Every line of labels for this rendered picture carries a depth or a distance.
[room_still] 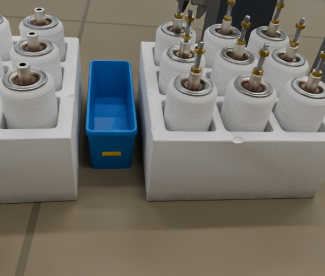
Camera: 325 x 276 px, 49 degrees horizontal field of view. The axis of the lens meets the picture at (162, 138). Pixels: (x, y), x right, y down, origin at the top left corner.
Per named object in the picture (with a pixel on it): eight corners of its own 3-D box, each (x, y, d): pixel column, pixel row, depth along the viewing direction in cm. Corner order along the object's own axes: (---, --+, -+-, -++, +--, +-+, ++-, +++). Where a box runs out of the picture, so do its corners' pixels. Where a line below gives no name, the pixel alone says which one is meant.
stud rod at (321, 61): (312, 83, 68) (328, 47, 63) (309, 80, 69) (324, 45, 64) (316, 82, 69) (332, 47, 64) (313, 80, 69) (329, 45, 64)
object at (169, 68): (160, 104, 91) (167, 40, 79) (196, 113, 90) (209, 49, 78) (149, 127, 84) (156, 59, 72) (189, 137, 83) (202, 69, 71)
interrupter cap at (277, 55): (272, 64, 76) (273, 62, 76) (269, 49, 82) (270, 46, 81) (307, 70, 76) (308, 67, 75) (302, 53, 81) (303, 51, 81)
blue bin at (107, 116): (91, 96, 103) (89, 59, 95) (129, 96, 105) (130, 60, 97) (87, 171, 81) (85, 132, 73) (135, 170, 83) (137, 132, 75)
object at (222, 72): (199, 108, 92) (212, 44, 80) (235, 110, 93) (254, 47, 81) (203, 132, 85) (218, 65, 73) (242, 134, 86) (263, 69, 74)
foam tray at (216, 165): (137, 97, 105) (140, 40, 93) (262, 99, 111) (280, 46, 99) (146, 201, 76) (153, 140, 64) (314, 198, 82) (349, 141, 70)
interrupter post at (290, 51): (283, 61, 78) (288, 47, 76) (281, 56, 80) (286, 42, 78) (294, 62, 78) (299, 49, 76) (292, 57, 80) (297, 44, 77)
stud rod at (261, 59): (255, 82, 67) (267, 45, 62) (251, 79, 67) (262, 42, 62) (258, 80, 67) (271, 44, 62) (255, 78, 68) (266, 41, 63)
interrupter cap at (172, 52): (170, 44, 79) (171, 41, 78) (204, 51, 78) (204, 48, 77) (162, 59, 73) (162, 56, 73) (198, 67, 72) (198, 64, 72)
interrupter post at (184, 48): (179, 51, 76) (181, 37, 74) (190, 53, 76) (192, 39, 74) (177, 56, 75) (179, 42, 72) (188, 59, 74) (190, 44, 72)
